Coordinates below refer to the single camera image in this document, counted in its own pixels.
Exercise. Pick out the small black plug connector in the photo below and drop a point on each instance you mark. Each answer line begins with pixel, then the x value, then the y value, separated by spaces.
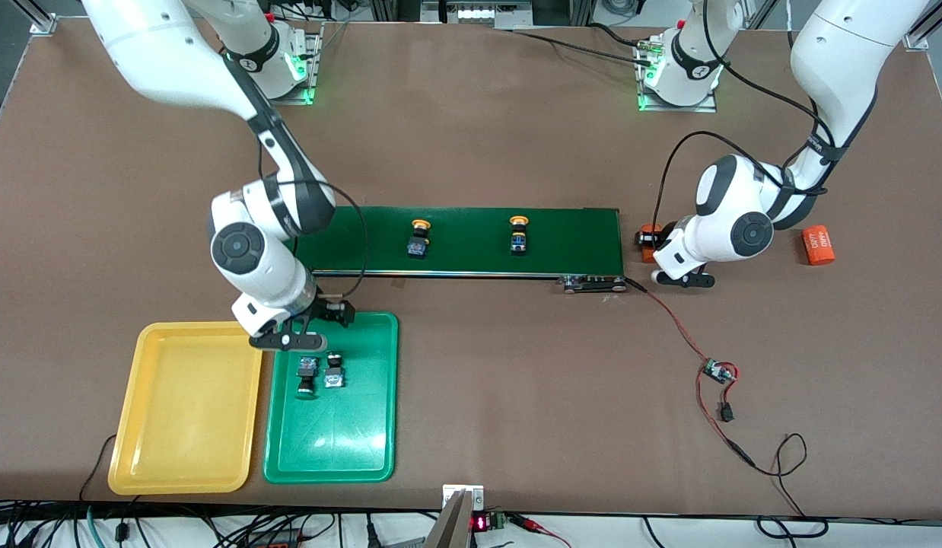
pixel 727 413

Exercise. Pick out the green belt conveyor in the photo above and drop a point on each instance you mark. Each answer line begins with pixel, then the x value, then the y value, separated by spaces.
pixel 471 259

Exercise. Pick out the white equipment box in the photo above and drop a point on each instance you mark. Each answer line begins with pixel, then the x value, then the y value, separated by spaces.
pixel 475 11

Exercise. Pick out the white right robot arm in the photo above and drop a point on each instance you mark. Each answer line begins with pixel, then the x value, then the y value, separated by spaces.
pixel 250 251

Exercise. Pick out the small metal bracket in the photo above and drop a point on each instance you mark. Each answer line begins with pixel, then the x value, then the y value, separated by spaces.
pixel 448 491

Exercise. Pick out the green plastic tray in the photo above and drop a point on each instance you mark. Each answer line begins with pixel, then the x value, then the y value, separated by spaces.
pixel 349 434

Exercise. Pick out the grey camera mount bar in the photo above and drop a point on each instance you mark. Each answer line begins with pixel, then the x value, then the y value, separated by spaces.
pixel 447 529

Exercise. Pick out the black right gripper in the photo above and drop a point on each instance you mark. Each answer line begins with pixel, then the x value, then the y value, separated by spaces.
pixel 324 310

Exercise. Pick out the green mushroom push button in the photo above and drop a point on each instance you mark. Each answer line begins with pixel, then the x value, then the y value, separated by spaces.
pixel 308 369
pixel 335 375

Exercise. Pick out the yellow plastic tray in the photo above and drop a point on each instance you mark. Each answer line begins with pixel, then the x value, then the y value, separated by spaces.
pixel 186 411

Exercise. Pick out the red LED display module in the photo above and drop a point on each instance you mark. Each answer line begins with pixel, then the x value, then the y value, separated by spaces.
pixel 482 522

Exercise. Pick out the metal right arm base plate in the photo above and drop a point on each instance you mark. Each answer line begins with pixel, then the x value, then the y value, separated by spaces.
pixel 288 100

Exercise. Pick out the red clip lead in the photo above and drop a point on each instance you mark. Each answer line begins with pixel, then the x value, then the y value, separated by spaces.
pixel 528 524

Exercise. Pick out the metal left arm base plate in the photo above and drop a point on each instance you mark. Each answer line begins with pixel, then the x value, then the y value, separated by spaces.
pixel 676 108

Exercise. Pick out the small green circuit board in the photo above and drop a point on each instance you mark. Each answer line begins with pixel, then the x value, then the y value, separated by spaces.
pixel 719 371

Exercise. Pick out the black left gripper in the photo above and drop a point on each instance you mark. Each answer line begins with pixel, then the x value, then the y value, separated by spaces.
pixel 666 234

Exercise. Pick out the orange cylinder white print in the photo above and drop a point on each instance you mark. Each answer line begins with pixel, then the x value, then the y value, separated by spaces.
pixel 651 227
pixel 819 246

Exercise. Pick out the yellow mushroom push button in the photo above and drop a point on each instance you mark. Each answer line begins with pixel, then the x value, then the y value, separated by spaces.
pixel 520 240
pixel 418 245

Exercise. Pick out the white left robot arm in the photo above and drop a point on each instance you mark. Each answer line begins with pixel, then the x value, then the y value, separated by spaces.
pixel 733 228

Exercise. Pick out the aluminium frame profile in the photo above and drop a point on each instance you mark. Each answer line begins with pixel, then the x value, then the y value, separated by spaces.
pixel 916 38
pixel 37 19

